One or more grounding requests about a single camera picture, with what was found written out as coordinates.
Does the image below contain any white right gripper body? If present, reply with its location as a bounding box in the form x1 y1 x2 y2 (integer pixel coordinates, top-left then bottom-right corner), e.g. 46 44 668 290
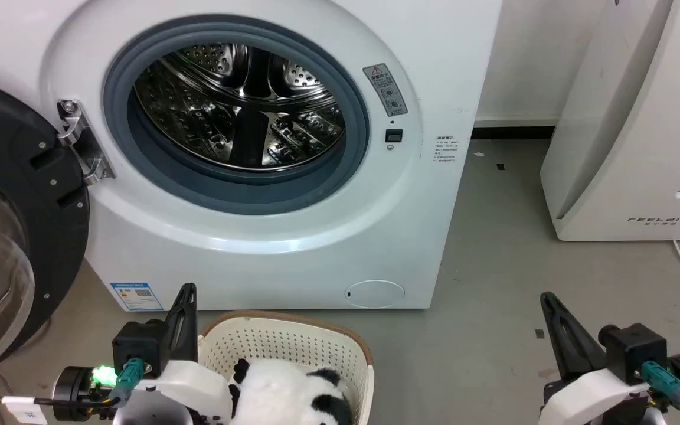
538 368 652 425

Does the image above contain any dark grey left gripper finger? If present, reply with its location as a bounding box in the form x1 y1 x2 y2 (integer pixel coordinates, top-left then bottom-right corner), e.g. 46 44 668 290
162 283 198 363

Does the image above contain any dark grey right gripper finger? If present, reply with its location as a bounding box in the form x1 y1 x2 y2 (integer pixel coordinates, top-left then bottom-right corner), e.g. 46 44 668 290
540 292 607 383

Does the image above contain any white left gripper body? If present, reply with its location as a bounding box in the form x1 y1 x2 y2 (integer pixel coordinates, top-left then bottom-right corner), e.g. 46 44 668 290
113 359 233 425

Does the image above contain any panda plush toy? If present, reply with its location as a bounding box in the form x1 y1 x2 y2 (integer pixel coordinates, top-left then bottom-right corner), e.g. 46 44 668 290
228 358 354 425

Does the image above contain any black washing machine door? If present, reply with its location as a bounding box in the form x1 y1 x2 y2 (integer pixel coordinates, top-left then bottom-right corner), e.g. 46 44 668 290
0 76 91 385

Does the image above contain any metal washing machine door hinge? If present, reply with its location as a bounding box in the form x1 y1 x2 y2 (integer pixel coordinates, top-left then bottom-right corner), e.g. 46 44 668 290
57 99 116 185

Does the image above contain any stainless steel washing machine drum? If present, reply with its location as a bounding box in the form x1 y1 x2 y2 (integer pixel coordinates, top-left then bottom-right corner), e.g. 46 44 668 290
133 43 347 172

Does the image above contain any blue energy label sticker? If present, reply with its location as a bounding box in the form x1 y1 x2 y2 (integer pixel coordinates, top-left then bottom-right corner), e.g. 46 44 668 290
110 282 165 312

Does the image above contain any cream perforated laundry basket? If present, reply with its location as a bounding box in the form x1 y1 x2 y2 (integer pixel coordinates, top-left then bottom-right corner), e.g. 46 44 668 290
198 310 375 425

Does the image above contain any white front-load washing machine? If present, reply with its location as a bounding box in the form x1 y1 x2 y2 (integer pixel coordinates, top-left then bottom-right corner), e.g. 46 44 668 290
0 0 503 312

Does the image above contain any grey rubber door gasket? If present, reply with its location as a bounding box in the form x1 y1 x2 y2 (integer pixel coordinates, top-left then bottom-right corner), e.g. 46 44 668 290
103 15 370 216

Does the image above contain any oval white filter cover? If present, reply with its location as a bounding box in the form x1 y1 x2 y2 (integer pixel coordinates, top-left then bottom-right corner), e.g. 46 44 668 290
345 280 406 309

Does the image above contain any white air purifier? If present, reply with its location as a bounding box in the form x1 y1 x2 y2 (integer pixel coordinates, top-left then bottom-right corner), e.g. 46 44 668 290
540 0 680 242

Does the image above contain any small printed text sticker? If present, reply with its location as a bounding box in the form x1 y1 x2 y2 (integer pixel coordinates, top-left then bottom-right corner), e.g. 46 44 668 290
434 135 460 165

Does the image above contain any grey warning sticker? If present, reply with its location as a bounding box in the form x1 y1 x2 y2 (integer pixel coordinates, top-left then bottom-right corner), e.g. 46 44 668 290
362 63 409 117

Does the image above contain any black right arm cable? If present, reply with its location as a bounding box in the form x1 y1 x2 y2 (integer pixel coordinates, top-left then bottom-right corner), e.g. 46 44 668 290
640 361 680 425

